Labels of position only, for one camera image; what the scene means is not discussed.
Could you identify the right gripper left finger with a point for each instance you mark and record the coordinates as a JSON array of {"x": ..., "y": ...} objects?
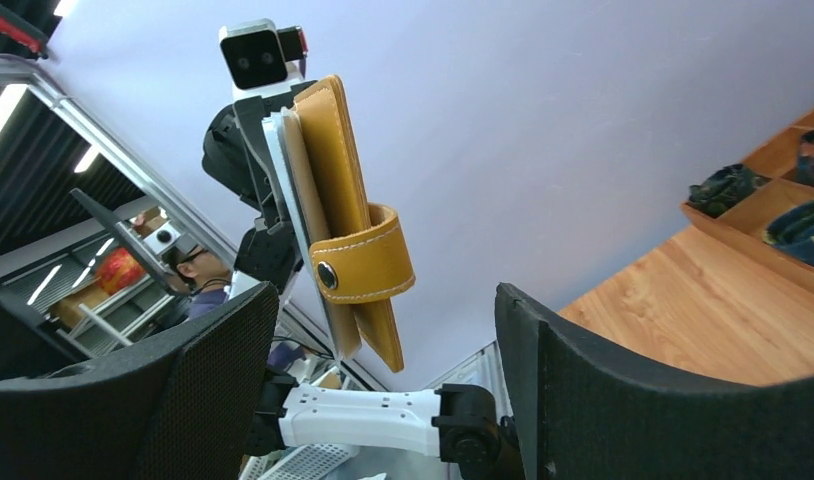
[{"x": 177, "y": 405}]

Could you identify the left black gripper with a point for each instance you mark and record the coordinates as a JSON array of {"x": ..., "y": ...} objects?
[{"x": 251, "y": 108}]

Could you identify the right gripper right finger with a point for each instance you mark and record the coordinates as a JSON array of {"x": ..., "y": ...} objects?
[{"x": 585, "y": 407}]

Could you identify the yellow leather card holder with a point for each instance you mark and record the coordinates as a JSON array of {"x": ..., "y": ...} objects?
[{"x": 354, "y": 249}]

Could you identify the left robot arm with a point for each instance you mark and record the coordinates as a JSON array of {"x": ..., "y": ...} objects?
[{"x": 455, "y": 423}]

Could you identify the person with glasses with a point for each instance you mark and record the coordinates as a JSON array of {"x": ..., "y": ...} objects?
[{"x": 208, "y": 278}]

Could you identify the red round object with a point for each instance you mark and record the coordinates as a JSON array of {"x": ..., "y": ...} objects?
[{"x": 118, "y": 270}]

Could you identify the wooden compartment tray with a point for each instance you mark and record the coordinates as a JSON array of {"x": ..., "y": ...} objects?
[{"x": 741, "y": 228}]

